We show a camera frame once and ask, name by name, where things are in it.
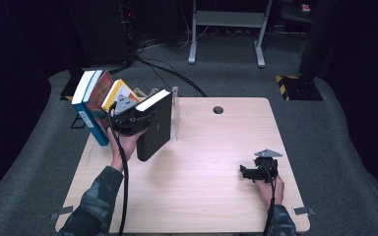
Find white extendable book rack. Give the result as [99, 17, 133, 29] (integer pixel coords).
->
[133, 86, 181, 143]

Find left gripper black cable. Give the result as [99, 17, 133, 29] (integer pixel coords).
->
[107, 101, 130, 236]

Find person's right hand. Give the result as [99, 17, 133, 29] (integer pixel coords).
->
[255, 175, 285, 209]

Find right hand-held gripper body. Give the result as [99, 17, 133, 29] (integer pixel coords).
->
[251, 148, 284, 183]

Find black floor stand base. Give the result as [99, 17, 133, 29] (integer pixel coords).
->
[59, 67, 86, 101]

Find blue book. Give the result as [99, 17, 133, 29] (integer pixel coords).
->
[71, 69, 111, 148]

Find grey tape strip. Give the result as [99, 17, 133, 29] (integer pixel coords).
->
[291, 206, 316, 216]
[48, 205, 75, 221]

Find black equipment cabinet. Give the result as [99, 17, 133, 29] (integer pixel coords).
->
[63, 0, 136, 68]

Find white metal stand frame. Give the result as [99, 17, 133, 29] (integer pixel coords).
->
[187, 0, 274, 69]

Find black floor cables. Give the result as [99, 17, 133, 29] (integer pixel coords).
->
[134, 53, 208, 98]

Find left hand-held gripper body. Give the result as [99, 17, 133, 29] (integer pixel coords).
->
[111, 92, 153, 138]

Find black upright column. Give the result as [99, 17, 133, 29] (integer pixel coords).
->
[297, 0, 338, 84]

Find yellow book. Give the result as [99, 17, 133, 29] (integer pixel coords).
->
[100, 78, 143, 114]

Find black yellow striped base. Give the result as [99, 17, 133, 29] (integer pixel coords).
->
[275, 75, 324, 101]

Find black book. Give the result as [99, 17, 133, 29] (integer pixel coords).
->
[135, 88, 173, 162]

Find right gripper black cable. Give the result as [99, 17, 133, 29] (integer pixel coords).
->
[262, 163, 278, 236]

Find person's left hand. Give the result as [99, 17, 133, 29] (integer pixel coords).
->
[106, 126, 148, 174]

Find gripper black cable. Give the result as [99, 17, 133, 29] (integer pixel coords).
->
[107, 101, 130, 236]
[262, 163, 278, 236]

